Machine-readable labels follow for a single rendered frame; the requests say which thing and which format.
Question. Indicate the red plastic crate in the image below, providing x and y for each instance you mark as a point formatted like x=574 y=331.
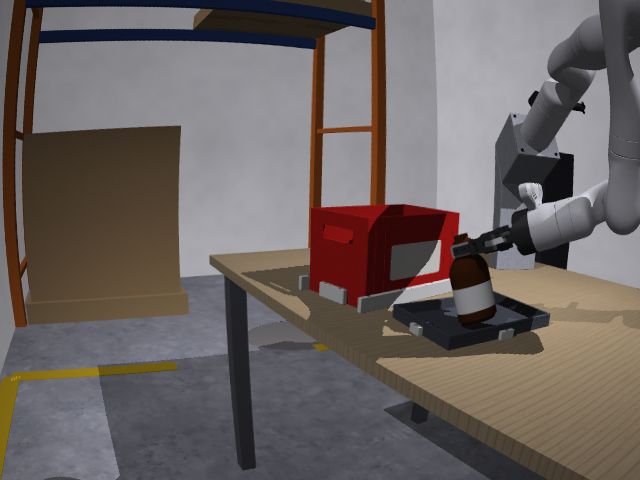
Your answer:
x=368 y=256

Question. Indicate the brown bottle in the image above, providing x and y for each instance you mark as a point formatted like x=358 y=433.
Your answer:
x=472 y=287

